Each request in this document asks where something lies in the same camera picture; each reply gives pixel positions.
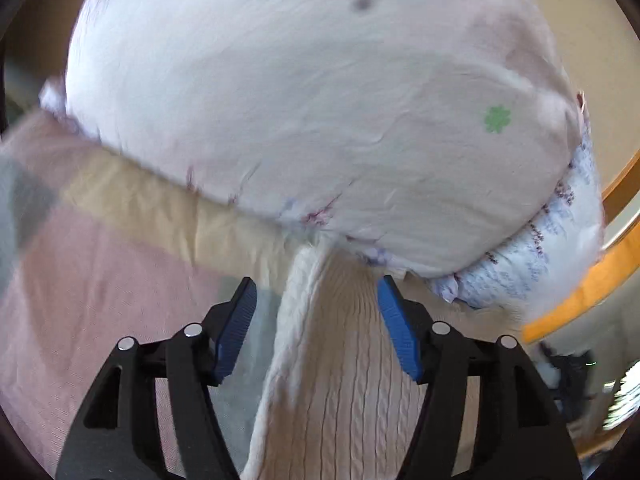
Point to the white lavender-print pillow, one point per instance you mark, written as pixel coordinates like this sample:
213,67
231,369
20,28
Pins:
541,265

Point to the pink floral pillow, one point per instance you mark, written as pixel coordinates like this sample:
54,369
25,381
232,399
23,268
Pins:
422,132

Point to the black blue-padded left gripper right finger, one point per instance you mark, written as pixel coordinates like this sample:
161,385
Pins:
519,432

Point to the cream cable-knit sweater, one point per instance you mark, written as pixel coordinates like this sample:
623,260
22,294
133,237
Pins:
336,403

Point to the pastel patchwork bed sheet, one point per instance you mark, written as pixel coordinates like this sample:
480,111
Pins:
94,248

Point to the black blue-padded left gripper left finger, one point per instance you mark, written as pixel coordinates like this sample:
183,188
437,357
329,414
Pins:
116,434

